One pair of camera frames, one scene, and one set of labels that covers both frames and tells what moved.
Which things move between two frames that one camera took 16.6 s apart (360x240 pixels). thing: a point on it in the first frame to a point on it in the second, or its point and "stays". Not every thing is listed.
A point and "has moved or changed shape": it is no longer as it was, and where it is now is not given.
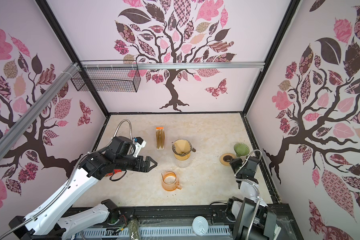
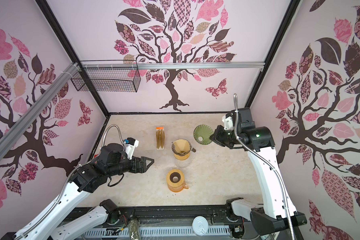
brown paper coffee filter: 182,146 stays
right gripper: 235,162 to 216,137
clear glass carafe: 183,163 stays
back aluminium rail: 172,65 stays
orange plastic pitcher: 169,181 has moved or changed shape
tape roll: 226,158 to 175,184
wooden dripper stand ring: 182,158 stays
